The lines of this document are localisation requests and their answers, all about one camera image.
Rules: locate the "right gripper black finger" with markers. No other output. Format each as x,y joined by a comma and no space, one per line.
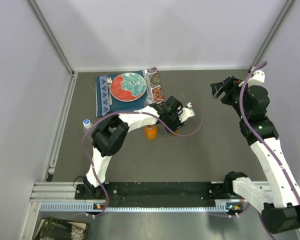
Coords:
218,90
224,82

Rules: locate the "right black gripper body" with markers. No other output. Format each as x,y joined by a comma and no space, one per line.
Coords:
232,96

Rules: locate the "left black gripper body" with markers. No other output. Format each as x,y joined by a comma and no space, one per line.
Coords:
173,121

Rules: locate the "orange bottle cap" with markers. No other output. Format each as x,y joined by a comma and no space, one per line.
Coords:
175,134

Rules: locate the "clear bottle orange base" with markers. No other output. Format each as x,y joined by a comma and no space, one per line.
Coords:
151,131

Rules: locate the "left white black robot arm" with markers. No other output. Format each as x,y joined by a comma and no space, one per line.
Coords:
109,134

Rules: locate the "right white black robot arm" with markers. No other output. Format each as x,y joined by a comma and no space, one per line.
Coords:
279,209

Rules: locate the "colourful mandala napkin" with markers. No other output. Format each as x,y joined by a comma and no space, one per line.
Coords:
155,83

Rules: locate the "silver knife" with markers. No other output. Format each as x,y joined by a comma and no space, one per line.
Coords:
149,94

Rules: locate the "red teal patterned plate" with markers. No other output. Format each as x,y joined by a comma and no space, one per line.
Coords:
128,87

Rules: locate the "blue patterned placemat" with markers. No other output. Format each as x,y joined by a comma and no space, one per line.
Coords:
102,103

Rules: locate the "silver fork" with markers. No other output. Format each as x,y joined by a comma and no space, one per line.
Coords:
109,82

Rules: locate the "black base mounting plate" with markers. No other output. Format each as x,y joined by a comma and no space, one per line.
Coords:
160,194

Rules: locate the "floral patterned box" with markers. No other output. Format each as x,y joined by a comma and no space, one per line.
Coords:
58,229

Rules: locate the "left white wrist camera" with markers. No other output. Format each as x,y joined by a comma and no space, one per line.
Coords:
186,112

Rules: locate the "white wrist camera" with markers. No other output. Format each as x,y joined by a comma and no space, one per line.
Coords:
257,79
186,112

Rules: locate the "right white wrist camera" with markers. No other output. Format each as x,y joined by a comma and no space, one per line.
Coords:
257,79

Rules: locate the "grey slotted cable duct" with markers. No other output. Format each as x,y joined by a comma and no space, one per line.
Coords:
218,207

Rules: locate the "aluminium frame rail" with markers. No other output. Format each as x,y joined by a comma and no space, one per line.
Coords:
52,192

